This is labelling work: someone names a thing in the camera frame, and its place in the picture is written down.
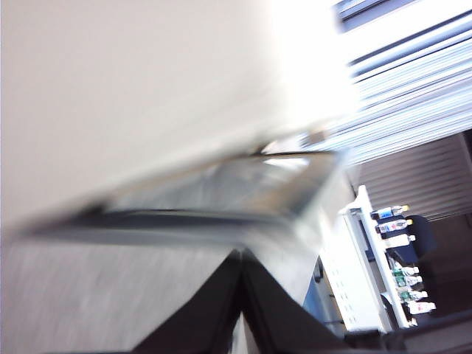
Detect clear bottle green label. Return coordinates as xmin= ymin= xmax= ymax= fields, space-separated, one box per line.
xmin=392 ymin=266 xmax=421 ymax=278
xmin=396 ymin=276 xmax=426 ymax=288
xmin=400 ymin=290 xmax=429 ymax=303

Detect white metal shelf rack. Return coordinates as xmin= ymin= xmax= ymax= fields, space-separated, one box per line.
xmin=338 ymin=184 xmax=411 ymax=330

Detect clear bottle white label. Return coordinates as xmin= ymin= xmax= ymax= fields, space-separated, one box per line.
xmin=383 ymin=234 xmax=417 ymax=249

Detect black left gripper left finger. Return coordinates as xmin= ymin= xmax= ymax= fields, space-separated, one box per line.
xmin=131 ymin=249 xmax=243 ymax=354

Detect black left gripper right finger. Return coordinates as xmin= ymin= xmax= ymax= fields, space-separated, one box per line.
xmin=240 ymin=249 xmax=351 ymax=354

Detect clear bottle blue label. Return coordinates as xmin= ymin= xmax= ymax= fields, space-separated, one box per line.
xmin=371 ymin=204 xmax=411 ymax=220

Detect white perforated cabinet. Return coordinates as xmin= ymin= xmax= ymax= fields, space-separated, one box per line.
xmin=313 ymin=254 xmax=385 ymax=333

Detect clear bottle red label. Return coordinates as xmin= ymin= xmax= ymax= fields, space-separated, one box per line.
xmin=375 ymin=218 xmax=414 ymax=235
xmin=406 ymin=301 xmax=437 ymax=315

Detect white window blinds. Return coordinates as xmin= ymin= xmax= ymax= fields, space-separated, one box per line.
xmin=331 ymin=0 xmax=472 ymax=164

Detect cream toaster oven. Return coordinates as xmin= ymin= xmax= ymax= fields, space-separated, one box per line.
xmin=0 ymin=0 xmax=352 ymax=354

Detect black chair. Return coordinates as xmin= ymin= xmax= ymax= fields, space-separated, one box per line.
xmin=386 ymin=215 xmax=440 ymax=267

